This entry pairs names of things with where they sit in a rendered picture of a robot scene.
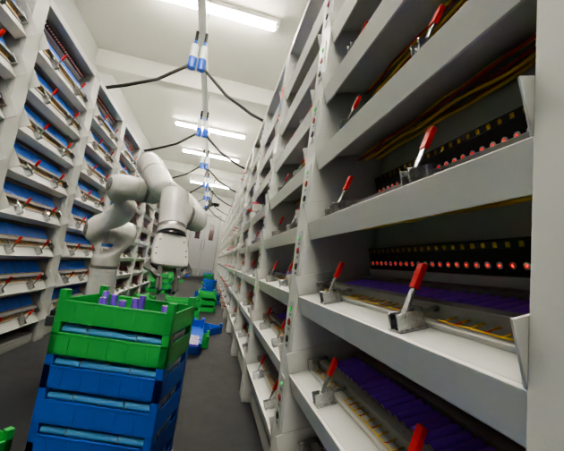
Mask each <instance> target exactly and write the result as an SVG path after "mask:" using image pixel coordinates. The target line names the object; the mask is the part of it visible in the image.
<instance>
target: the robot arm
mask: <svg viewBox="0 0 564 451"><path fill-rule="evenodd" d="M137 171H138V173H139V175H140V176H141V178H140V177H135V176H131V175H127V174H113V175H111V176H110V177H109V178H108V179H107V183H106V193H107V196H108V198H109V199H110V200H111V201H112V202H113V204H112V206H111V208H110V209H109V210H108V211H105V212H102V213H100V214H98V215H96V216H94V217H92V218H90V219H89V220H88V221H87V222H86V223H85V225H84V227H83V235H84V237H85V238H86V239H87V240H88V241H90V242H94V243H108V244H113V246H112V247H111V248H110V249H108V250H106V251H100V252H97V253H95V254H93V255H92V257H91V261H90V271H89V276H88V282H87V287H86V293H85V295H88V294H99V289H100V286H101V285H109V291H110V294H114V290H115V279H116V273H117V267H118V262H119V259H120V257H121V255H122V253H123V252H124V251H125V250H126V249H127V248H128V247H129V246H130V245H131V244H132V243H133V242H134V241H135V239H136V236H137V230H136V228H135V226H134V225H133V224H131V223H128V222H129V221H130V220H131V219H132V217H133V216H134V214H135V213H136V210H137V205H136V202H135V201H139V202H144V203H149V204H157V203H160V206H159V214H158V229H157V235H156V236H155V238H154V241H153V244H152V247H151V252H150V258H149V259H148V260H147V261H146V263H145V264H144V265H143V268H144V269H146V270H147V271H149V272H150V273H151V275H153V276H154V278H155V279H156V281H155V290H157V294H159V293H160V292H161V288H162V279H163V277H162V276H161V272H162V271H165V272H174V280H173V282H172V289H171V294H172V295H174V294H175V293H176V292H177V291H178V288H179V280H180V279H181V278H182V277H184V276H186V275H188V274H191V273H192V268H191V266H190V264H189V262H188V245H187V240H186V235H187V233H186V229H187V230H190V231H194V232H199V231H201V230H202V229H203V228H204V227H205V225H206V223H207V218H206V214H205V212H204V210H203V208H202V207H201V205H200V203H199V202H198V201H197V200H196V199H195V198H194V197H193V196H192V195H191V194H190V193H189V192H188V191H187V190H185V189H184V188H183V187H181V186H180V185H178V184H177V183H175V182H174V181H173V179H172V177H171V175H170V173H169V172H168V171H167V168H166V166H165V164H164V163H163V161H162V159H161V158H160V156H158V155H157V154H155V153H153V152H146V153H144V154H142V155H141V156H140V157H139V159H138V161H137ZM185 269H186V270H185Z"/></svg>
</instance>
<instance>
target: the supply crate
mask: <svg viewBox="0 0 564 451"><path fill-rule="evenodd" d="M106 290H108V291H109V285H101V286H100V289H99V294H88V295H81V296H74V297H71V296H72V292H73V290H72V289H68V288H63V289H61V290H60V294H59V298H58V302H57V306H56V314H55V317H54V320H56V321H63V322H69V323H75V324H82V325H89V326H95V327H102V328H114V329H121V330H127V331H133V332H141V333H147V334H153V335H160V336H172V335H173V334H175V333H176V332H178V331H180V330H182V329H183V328H186V327H187V326H189V325H191V324H192V321H193V315H194V310H195V304H196V299H197V298H196V297H189V300H188V304H182V303H176V302H163V301H157V300H150V299H146V301H145V305H144V310H139V309H133V308H131V304H132V298H134V297H130V296H123V295H118V300H117V305H116V306H113V305H109V304H110V300H111V295H112V294H109V298H108V303H107V305H105V304H99V303H98V300H99V297H101V296H102V295H103V291H106ZM119 300H126V305H125V307H119V306H118V303H119ZM162 305H167V313H165V312H161V308H162Z"/></svg>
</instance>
